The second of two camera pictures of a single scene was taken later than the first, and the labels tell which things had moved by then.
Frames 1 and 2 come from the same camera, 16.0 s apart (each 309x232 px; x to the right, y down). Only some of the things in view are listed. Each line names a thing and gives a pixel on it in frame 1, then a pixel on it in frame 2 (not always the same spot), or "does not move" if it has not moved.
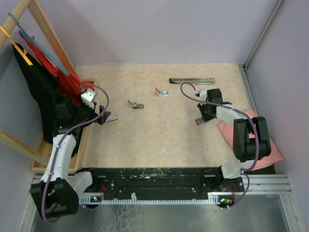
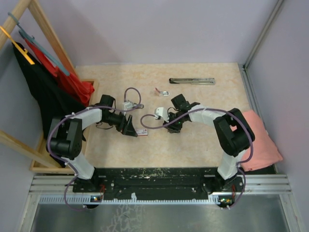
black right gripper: (201, 106) to (173, 128)
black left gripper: (93, 114) to (129, 130)
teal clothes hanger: (25, 35) does not move
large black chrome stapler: (197, 80) does not move
